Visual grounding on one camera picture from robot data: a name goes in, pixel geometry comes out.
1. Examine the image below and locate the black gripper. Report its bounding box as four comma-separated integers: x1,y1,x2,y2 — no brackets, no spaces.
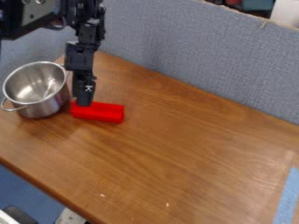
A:
64,42,96,107

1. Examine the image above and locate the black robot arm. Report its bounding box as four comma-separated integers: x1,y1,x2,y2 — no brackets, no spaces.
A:
0,0,106,107

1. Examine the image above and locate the grey fabric partition panel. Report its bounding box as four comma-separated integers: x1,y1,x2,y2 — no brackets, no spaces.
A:
101,0,299,125

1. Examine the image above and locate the blue tape strip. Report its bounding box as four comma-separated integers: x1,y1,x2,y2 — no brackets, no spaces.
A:
273,168,299,224

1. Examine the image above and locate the shiny metal pot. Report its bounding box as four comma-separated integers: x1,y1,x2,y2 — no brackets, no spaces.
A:
0,61,70,119

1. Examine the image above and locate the red rectangular block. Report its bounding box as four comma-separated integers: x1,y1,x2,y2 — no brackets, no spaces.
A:
69,101,125,123

